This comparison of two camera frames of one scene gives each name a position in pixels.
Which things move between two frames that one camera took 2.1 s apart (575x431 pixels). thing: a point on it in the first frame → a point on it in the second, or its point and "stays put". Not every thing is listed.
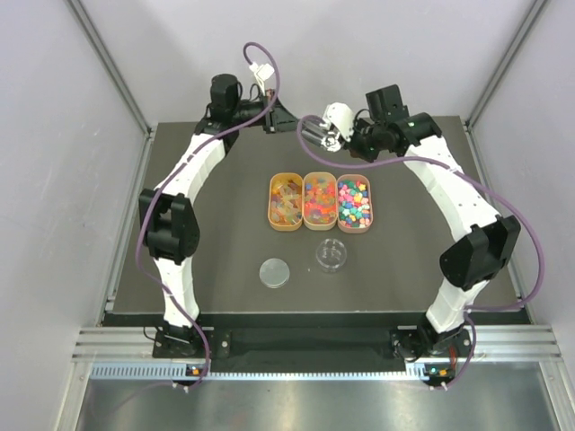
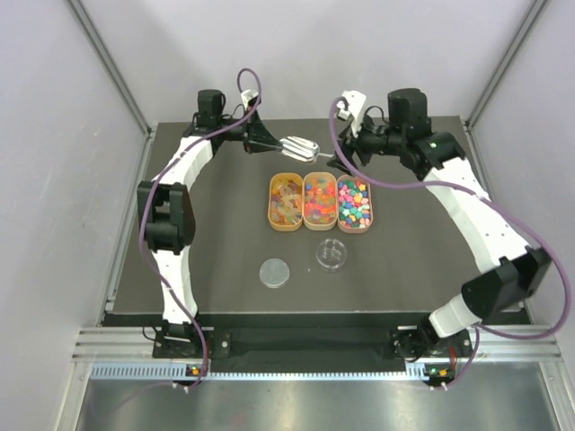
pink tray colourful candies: (354, 204) stays put
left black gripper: (271, 118) → (251, 136)
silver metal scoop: (316, 132) → (301, 148)
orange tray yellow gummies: (286, 201) stays put
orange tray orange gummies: (320, 200) stays put
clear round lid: (274, 273) stays put
